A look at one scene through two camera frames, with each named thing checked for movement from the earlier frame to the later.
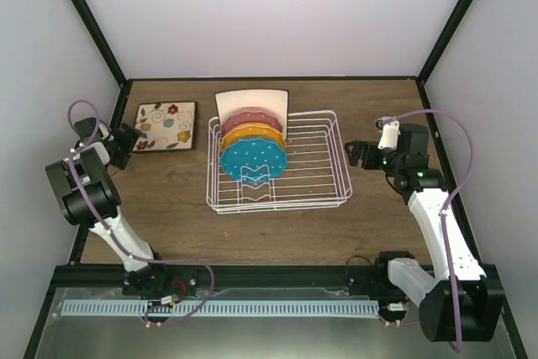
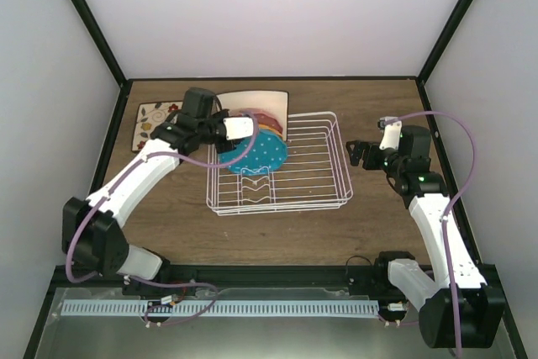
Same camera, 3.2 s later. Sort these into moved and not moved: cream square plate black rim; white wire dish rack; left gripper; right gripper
Moved: left gripper
Not moved: right gripper; white wire dish rack; cream square plate black rim
